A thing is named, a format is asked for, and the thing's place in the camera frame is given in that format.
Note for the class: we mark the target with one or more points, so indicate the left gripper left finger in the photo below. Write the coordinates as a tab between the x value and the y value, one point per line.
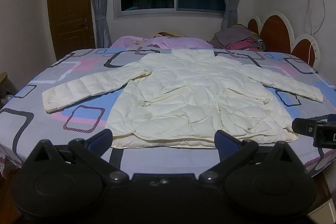
89	152

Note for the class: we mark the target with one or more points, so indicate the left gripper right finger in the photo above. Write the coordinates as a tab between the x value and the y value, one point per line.
233	154

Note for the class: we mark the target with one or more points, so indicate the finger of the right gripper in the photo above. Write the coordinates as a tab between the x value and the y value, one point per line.
306	127

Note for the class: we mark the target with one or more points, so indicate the cream white puffer jacket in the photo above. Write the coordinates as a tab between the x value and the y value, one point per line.
182	98

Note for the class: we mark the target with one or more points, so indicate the stack of folded clothes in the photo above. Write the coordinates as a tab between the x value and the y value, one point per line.
237	37

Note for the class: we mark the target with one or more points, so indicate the patterned bed sheet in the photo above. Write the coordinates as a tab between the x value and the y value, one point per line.
24	121

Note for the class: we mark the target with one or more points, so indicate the red white headboard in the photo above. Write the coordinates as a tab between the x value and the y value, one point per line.
278	36

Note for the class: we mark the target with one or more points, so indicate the wooden bedside furniture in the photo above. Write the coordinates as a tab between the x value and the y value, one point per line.
5	87

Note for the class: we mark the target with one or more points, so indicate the pink blanket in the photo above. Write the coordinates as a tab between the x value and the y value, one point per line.
162	42

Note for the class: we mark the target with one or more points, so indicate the yellow printed pillow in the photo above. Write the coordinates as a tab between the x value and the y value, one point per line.
166	34

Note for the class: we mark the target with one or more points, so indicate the brown wooden door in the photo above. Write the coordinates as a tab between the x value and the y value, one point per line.
71	26

